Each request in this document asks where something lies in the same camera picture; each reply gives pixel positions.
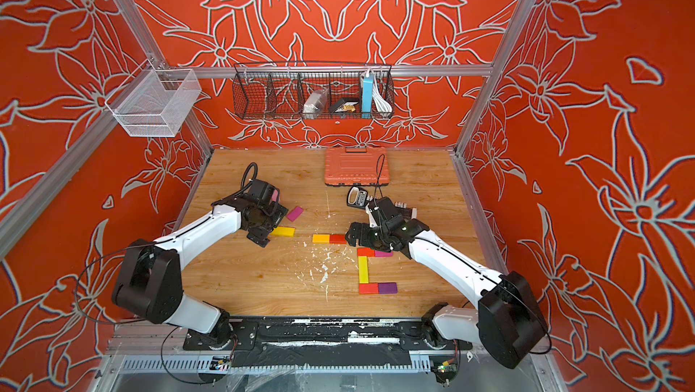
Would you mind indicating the orange block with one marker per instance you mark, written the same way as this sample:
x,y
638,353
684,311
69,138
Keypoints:
x,y
321,239

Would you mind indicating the white wire basket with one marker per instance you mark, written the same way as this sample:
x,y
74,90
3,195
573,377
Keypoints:
x,y
156,104

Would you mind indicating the black wire wall basket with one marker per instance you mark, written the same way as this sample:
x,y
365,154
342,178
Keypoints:
x,y
313,91

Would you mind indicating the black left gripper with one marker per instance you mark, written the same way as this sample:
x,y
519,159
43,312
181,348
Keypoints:
x,y
279,212

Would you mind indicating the small red block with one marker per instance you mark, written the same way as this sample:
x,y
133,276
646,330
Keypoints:
x,y
337,239

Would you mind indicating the aluminium frame post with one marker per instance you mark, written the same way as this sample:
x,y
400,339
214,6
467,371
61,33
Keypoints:
x,y
138,27

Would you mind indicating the bright yellow block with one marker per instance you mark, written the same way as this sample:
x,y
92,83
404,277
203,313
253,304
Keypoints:
x,y
284,231

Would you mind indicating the orange plastic tool case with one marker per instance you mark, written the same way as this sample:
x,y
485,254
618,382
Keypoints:
x,y
356,167

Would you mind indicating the silver packet in basket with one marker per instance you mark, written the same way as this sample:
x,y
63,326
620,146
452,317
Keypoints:
x,y
315,104

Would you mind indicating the long red block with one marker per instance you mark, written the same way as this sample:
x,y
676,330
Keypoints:
x,y
368,288

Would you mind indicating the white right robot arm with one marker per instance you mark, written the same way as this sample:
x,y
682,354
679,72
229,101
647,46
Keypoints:
x,y
508,323

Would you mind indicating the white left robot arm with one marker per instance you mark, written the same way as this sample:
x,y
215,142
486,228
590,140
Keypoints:
x,y
150,282

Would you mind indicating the dark purple block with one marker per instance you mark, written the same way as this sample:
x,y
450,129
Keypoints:
x,y
387,288

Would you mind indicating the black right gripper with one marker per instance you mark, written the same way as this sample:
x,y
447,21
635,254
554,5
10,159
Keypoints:
x,y
363,241

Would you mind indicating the red cube block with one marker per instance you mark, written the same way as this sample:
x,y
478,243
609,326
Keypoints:
x,y
366,252

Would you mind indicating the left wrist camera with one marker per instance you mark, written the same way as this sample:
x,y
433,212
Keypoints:
x,y
262,193

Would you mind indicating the lime yellow long block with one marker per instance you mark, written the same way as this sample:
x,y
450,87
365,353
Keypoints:
x,y
363,276

